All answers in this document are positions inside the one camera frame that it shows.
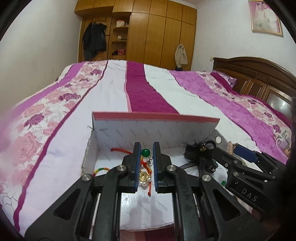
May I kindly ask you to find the floral purple bedspread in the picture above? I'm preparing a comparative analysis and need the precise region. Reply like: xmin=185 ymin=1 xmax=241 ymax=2
xmin=0 ymin=59 xmax=293 ymax=239

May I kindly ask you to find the framed wall picture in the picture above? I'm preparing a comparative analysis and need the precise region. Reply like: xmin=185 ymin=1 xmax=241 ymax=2
xmin=248 ymin=0 xmax=284 ymax=37

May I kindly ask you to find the black feather hair claw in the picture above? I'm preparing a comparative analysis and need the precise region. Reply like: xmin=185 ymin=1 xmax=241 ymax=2
xmin=180 ymin=137 xmax=218 ymax=174

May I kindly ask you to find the dark wooden headboard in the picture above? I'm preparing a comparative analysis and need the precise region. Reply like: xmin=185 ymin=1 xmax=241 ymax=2
xmin=212 ymin=57 xmax=296 ymax=116

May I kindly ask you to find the white charger with cable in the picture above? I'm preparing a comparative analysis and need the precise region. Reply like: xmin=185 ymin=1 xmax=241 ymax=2
xmin=274 ymin=130 xmax=291 ymax=152

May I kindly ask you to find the pink flower hair clip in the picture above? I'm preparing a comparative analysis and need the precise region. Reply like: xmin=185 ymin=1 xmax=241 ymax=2
xmin=228 ymin=141 xmax=239 ymax=155

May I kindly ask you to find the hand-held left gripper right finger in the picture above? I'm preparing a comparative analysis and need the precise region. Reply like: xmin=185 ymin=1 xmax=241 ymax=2
xmin=153 ymin=142 xmax=274 ymax=241

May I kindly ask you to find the beige hanging garment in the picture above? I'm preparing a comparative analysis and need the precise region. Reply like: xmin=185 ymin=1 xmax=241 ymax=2
xmin=174 ymin=44 xmax=188 ymax=67

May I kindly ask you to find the dark hanging jacket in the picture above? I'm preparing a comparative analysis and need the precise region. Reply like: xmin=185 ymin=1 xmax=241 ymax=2
xmin=82 ymin=22 xmax=107 ymax=62

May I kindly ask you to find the wooden wardrobe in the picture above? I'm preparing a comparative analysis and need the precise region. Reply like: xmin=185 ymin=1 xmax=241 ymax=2
xmin=74 ymin=0 xmax=197 ymax=71

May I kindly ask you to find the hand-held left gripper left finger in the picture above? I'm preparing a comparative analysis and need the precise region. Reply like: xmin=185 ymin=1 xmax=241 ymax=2
xmin=24 ymin=142 xmax=142 ymax=241

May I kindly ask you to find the purple floral pillow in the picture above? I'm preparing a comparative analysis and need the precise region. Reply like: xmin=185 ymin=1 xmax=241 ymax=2
xmin=210 ymin=70 xmax=238 ymax=88

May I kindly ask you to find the rainbow bracelet with pearls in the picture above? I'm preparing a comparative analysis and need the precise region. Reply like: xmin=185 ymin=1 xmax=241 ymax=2
xmin=92 ymin=148 xmax=155 ymax=197

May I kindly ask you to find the pink cardboard box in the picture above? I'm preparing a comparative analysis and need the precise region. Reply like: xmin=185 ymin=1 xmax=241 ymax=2
xmin=80 ymin=111 xmax=228 ymax=232

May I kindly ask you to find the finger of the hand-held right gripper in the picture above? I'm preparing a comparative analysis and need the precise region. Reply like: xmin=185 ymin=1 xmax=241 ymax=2
xmin=209 ymin=146 xmax=276 ymax=183
xmin=233 ymin=144 xmax=285 ymax=173

